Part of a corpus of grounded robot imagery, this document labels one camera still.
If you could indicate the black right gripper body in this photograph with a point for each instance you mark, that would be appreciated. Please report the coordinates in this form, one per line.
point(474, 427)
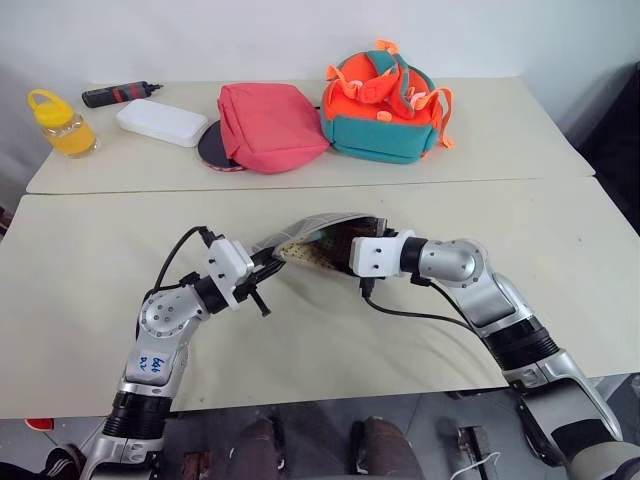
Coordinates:
point(342, 250)

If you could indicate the black and red marker pen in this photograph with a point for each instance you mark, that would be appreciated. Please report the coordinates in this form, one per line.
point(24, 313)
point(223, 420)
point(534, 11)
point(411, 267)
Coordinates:
point(120, 93)

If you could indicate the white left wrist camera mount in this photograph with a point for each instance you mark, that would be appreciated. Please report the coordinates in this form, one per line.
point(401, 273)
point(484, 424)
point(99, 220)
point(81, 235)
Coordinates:
point(227, 267)

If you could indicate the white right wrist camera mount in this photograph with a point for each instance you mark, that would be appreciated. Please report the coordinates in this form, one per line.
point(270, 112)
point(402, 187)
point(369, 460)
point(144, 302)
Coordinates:
point(375, 255)

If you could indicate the black round disc red rim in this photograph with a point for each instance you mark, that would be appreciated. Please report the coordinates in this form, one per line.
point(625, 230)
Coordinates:
point(214, 147)

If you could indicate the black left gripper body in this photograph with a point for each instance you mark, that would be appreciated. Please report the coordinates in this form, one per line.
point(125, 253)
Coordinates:
point(252, 285)

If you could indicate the white rectangular box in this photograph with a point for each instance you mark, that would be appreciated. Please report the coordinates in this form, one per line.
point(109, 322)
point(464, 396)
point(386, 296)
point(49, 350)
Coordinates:
point(160, 122)

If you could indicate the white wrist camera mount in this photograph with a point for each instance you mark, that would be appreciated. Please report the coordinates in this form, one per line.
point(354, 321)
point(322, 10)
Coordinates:
point(375, 255)
point(227, 267)

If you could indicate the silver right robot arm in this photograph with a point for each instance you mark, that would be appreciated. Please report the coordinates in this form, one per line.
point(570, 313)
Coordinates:
point(500, 305)

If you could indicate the black shoe white stripes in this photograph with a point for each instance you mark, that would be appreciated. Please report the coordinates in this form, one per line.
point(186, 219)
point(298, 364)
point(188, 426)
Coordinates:
point(62, 462)

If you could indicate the pink fabric bag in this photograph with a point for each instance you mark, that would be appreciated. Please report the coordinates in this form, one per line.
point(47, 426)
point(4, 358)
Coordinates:
point(267, 127)

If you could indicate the dark rounded shape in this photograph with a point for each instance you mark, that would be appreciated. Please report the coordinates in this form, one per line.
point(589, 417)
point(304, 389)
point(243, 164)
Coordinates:
point(260, 450)
point(392, 450)

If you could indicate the small red object on floor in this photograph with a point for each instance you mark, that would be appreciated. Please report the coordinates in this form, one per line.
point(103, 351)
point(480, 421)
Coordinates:
point(40, 424)

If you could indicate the grey plaid pouch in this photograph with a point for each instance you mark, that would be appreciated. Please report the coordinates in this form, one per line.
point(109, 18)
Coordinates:
point(310, 232)

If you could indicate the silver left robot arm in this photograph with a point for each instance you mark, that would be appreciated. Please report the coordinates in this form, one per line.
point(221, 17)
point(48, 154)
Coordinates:
point(157, 345)

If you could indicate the yellow lidded jar orange liquid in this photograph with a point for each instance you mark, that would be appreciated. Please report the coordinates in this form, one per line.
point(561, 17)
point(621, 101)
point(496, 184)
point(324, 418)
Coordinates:
point(62, 125)

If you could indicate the orange and teal backpack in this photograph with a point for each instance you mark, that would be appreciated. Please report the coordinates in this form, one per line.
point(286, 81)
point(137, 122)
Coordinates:
point(382, 107)

